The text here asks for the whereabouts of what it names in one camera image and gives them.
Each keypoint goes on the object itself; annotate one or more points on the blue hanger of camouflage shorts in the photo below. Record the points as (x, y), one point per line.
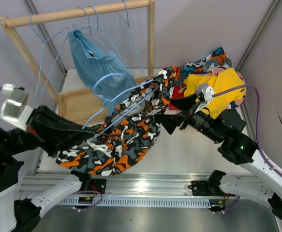
(120, 94)

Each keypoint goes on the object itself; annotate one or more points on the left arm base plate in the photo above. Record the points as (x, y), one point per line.
(94, 184)

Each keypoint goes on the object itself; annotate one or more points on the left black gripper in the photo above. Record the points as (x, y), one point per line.
(53, 132)

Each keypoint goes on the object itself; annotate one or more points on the aluminium mounting rail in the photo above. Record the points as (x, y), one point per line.
(152, 190)

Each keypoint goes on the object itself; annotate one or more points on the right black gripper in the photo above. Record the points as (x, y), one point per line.
(170, 122)

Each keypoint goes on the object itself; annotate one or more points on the blue orange graphic shorts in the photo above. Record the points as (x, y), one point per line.
(216, 59)

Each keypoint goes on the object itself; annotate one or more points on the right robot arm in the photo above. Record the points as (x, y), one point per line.
(235, 147)

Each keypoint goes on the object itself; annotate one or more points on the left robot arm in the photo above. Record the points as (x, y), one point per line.
(24, 215)

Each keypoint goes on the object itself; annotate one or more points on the light blue shorts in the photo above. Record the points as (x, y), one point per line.
(91, 64)

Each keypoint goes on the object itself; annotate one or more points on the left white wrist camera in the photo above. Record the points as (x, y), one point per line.
(15, 110)

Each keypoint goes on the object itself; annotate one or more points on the camouflage orange black shorts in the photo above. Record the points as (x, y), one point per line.
(128, 133)

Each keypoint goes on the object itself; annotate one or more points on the blue hanger of pink shorts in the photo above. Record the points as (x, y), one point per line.
(125, 23)

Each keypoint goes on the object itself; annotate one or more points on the yellow shorts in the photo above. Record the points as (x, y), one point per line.
(193, 81)

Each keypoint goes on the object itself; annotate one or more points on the blue hanger of yellow shorts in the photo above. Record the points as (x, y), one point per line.
(116, 51)

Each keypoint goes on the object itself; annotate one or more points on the red plastic tray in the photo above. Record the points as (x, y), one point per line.
(179, 87)

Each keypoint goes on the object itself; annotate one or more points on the wooden clothes rack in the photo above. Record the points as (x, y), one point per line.
(77, 104)

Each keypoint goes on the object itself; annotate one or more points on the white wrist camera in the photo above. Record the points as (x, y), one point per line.
(204, 94)
(15, 110)

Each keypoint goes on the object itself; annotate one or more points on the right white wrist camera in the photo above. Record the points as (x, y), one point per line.
(204, 94)

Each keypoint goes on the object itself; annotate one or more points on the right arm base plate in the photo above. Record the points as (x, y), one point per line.
(200, 188)

